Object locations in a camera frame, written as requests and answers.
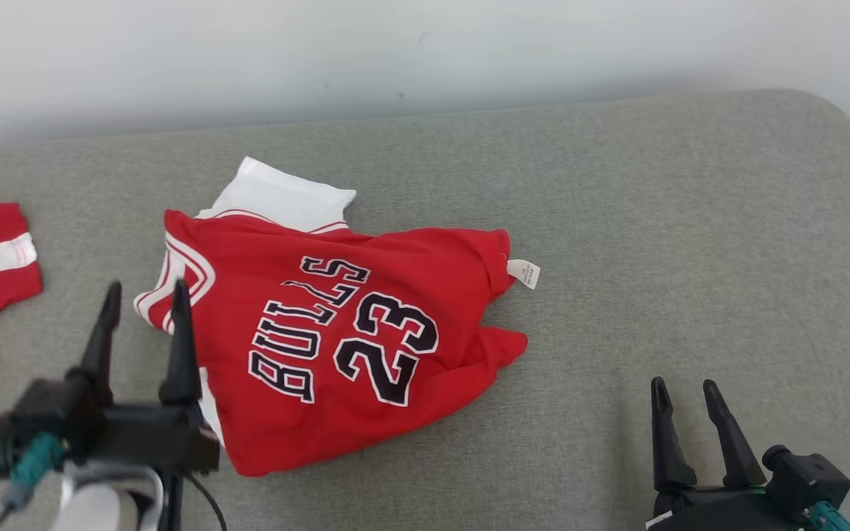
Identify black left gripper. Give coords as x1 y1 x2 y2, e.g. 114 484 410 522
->
63 279 221 474

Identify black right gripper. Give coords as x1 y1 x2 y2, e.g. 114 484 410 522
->
646 378 814 531

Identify red Bulls 23 jersey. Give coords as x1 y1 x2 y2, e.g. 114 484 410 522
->
134 156 542 478

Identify right camera cable teal plug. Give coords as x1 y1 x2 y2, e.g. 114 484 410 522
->
809 501 850 531

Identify camera cable teal plug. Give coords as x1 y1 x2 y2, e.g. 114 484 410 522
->
809 501 850 531
0 431 66 531

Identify left camera cable teal plug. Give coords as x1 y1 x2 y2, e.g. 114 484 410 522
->
0 431 66 531

